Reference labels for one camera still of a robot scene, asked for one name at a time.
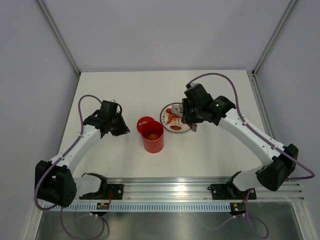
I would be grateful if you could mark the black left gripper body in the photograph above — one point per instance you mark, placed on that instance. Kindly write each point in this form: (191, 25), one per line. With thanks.
(118, 126)

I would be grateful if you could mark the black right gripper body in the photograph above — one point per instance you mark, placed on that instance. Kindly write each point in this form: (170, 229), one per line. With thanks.
(191, 113)

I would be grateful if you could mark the sushi roll piece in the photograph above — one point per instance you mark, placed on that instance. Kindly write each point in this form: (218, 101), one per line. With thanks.
(178, 122)

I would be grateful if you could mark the red round lid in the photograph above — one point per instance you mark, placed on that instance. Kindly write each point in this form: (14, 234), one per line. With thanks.
(143, 121)

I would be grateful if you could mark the red cylindrical lunch box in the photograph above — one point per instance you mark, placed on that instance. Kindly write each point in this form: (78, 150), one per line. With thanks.
(155, 127)

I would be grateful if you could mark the fried chicken nugget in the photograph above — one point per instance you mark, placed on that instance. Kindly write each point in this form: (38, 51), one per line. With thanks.
(152, 137)

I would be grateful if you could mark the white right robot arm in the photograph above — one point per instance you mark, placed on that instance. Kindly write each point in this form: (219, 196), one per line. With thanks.
(277, 160)

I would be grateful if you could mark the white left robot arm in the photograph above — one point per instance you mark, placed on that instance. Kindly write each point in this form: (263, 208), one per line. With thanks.
(54, 184)

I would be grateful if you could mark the orange chicken wing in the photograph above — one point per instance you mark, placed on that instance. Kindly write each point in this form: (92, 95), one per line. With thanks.
(173, 118)

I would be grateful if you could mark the white printed plate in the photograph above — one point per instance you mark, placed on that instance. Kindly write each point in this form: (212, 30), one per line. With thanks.
(164, 114)

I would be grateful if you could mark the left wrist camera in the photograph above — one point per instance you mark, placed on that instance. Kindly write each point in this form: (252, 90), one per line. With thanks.
(111, 107)

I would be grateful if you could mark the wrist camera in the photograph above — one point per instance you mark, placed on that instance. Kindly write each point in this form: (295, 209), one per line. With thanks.
(197, 95)
(111, 107)

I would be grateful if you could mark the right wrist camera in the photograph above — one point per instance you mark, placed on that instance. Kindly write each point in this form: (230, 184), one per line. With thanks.
(197, 95)

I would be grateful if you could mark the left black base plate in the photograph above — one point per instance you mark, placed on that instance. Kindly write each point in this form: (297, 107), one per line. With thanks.
(105, 192)

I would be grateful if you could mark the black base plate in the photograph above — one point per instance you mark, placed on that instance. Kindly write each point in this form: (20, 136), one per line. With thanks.
(225, 191)
(105, 192)

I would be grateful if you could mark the aluminium mounting rail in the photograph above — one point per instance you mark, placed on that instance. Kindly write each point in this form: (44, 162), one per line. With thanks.
(161, 189)

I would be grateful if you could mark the white slotted cable duct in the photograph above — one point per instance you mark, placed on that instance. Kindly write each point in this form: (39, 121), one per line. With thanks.
(154, 207)

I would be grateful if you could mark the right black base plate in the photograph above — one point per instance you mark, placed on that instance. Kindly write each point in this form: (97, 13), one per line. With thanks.
(225, 191)

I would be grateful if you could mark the right aluminium frame post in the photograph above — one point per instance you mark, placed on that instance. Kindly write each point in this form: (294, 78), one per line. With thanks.
(275, 35)

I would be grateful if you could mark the aluminium frame post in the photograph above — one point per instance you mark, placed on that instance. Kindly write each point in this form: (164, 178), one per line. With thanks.
(57, 35)
(275, 35)

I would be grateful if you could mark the left aluminium frame post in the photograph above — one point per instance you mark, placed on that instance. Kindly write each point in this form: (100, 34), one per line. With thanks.
(57, 35)

